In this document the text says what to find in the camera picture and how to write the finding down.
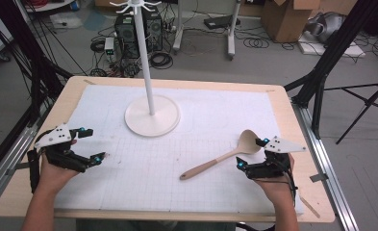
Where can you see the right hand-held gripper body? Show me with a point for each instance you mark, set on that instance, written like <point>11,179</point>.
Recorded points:
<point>282,146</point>

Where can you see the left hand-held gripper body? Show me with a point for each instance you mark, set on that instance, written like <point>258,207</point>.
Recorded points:
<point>56,136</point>

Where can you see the wooden spoon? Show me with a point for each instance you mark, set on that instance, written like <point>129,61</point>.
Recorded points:
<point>209,165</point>

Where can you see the person's left hand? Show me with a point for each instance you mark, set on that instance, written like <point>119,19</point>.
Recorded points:
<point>53,176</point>

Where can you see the person's right hand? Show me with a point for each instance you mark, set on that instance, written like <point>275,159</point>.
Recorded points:
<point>278,187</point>

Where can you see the wooden stick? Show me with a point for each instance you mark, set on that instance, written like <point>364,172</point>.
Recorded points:
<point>310,207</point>

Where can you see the white hook stand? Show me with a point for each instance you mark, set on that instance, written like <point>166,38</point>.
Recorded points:
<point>151,122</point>

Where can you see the white grid mat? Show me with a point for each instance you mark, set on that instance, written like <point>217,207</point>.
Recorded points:
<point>177,189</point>

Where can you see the small white power unit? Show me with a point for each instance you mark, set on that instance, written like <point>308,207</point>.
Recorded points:
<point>109,48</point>

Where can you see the black tripod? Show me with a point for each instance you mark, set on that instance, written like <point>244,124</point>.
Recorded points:
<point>366,102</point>

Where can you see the black computer tower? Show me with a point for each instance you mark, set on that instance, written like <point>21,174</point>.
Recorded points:
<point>127,35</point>

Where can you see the white wheeled stand legs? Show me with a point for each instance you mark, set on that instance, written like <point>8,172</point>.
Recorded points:
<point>231,35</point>

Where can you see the white foam board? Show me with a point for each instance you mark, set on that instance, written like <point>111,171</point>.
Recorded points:
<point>353,51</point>

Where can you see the cardboard box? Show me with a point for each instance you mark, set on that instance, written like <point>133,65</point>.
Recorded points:
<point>282,19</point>

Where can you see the grey bag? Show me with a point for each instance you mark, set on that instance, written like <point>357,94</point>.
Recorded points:
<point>326,27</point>

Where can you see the flat black device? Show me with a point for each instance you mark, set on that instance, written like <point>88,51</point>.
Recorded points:
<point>220,21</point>

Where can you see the aluminium rail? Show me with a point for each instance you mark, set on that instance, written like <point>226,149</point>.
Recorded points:
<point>327,179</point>
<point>7,166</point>

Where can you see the black metal frame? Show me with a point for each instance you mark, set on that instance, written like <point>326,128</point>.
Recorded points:
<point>331,54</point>
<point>36,70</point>

